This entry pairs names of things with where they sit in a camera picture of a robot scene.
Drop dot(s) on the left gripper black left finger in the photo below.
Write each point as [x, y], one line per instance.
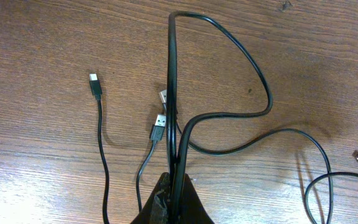
[155, 210]

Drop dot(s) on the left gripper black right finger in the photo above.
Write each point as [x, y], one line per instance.
[192, 210]

